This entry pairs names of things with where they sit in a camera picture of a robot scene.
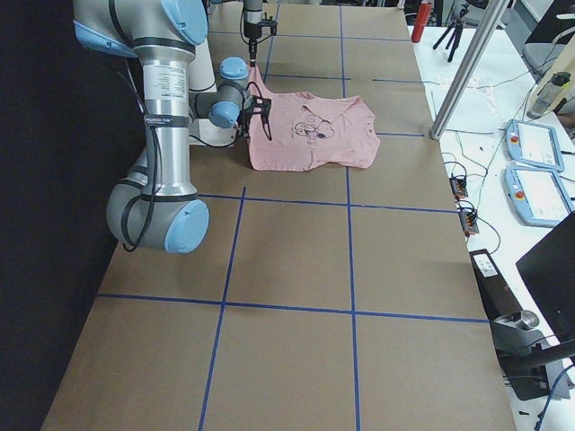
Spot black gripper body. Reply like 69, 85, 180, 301
237, 110, 252, 134
243, 21, 262, 44

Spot pink printed t-shirt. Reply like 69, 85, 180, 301
248, 66, 380, 172

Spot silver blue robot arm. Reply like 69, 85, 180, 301
239, 0, 264, 67
73, 1, 252, 253

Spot red cylindrical bottle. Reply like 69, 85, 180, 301
411, 0, 432, 43

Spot upper orange circuit board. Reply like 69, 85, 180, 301
449, 176, 468, 201

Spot orange circuit board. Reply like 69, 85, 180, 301
449, 176, 468, 201
457, 207, 479, 238

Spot lower orange circuit board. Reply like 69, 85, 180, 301
457, 207, 479, 238

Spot upper blue teach pendant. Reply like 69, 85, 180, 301
505, 119, 565, 172

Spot blue teach pendant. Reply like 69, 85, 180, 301
504, 165, 574, 228
505, 119, 565, 172

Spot lower blue teach pendant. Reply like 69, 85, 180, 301
504, 165, 574, 228

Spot clear water bottle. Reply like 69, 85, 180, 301
526, 72, 571, 119

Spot black power adapter box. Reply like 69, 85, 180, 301
469, 249, 522, 321

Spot black computer monitor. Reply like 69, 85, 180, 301
516, 215, 574, 341

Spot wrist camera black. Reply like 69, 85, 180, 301
261, 17, 278, 36
247, 95, 271, 123

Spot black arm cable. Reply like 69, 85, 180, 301
119, 57, 273, 253

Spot black camera tripod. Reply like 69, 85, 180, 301
432, 5, 468, 63

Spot aluminium frame post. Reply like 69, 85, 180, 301
429, 1, 515, 140

